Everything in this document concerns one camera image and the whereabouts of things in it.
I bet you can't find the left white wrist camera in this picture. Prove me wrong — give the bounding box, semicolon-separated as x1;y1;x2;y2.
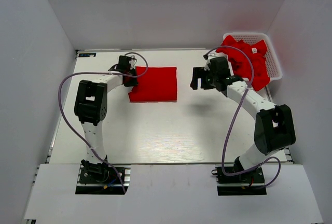
130;57;137;70

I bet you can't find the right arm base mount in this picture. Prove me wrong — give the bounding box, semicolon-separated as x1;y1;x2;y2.
211;167;267;196

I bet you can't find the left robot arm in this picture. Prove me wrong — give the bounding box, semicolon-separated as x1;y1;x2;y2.
74;55;138;182

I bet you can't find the white plastic basket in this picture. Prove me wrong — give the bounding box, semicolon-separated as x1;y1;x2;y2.
223;32;283;81

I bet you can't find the red t shirt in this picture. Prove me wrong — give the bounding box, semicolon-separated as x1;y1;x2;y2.
128;67;177;103

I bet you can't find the blue table label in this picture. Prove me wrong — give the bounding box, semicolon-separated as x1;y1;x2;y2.
78;53;96;58

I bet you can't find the red t shirts pile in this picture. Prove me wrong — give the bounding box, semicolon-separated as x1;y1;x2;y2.
215;36;270;91

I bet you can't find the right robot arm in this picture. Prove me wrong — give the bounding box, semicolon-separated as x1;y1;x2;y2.
190;57;296;182

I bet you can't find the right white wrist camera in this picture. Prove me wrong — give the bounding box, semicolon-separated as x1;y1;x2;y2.
204;60;211;71

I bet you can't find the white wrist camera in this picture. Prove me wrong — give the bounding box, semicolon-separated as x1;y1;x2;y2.
204;60;211;71
130;57;137;70

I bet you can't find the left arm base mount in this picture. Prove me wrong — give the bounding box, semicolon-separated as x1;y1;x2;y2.
75;165;125;195

